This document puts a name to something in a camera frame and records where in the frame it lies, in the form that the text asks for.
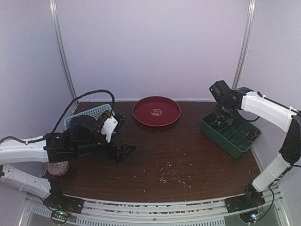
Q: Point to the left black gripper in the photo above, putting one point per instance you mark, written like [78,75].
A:
[120,154]

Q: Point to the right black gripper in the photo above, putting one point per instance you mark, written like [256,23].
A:
[221,114]

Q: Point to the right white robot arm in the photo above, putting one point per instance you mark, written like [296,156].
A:
[231,101]

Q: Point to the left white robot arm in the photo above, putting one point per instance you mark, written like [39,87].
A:
[50,148]

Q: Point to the pile of ties in basket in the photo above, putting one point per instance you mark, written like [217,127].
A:
[103,116]

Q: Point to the light blue plastic basket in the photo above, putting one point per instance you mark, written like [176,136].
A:
[96,111]

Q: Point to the dark green divided organizer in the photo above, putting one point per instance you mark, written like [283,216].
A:
[231,138]

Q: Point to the rubber bands in organizer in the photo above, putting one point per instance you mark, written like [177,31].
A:
[252,134]

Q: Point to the small patterned pink bowl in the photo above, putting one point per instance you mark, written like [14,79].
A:
[58,168]

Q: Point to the round red tray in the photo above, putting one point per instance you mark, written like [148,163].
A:
[156,111]

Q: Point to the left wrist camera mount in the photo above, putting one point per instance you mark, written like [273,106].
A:
[112,125]

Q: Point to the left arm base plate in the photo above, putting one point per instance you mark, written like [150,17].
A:
[62,206]

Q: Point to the right aluminium corner post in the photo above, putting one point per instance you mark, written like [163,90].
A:
[245,43]

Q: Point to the aluminium corner post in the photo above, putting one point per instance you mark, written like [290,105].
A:
[55,18]
[245,43]

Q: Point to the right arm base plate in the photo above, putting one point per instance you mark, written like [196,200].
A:
[249,205]

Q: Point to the left aluminium corner post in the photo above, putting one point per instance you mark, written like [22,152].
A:
[55,18]

